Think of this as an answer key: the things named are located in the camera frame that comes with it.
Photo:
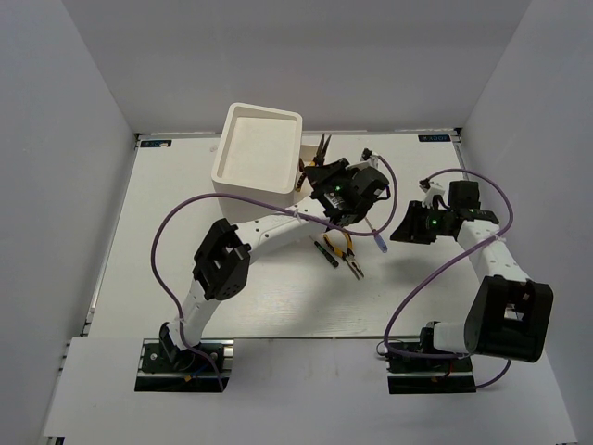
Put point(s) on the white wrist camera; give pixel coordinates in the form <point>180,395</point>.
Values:
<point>433,194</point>
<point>368,159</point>

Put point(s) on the blue handled screwdriver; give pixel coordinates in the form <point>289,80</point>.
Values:
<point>379,241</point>

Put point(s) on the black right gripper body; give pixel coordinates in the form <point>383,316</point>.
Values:
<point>438,223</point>

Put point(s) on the yellow needle-nose pliers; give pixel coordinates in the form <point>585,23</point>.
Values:
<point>346,254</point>
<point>325,141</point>

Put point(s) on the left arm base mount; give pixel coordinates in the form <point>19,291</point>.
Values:
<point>191,374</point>

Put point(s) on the white drawer cabinet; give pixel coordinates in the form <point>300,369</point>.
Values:
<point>258,154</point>

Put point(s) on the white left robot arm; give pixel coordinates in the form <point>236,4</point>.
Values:
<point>222,261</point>

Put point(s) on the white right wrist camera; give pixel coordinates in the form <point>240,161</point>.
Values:
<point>433,194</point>

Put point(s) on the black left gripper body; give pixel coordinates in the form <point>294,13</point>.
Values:
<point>345,176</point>

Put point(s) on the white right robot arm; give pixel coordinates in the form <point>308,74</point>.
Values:
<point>509,317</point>

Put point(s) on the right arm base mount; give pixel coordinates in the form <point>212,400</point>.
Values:
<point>411,376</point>

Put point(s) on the slim green precision screwdriver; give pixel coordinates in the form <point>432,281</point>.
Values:
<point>326,254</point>

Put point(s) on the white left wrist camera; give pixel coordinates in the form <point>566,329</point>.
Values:
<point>368,159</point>

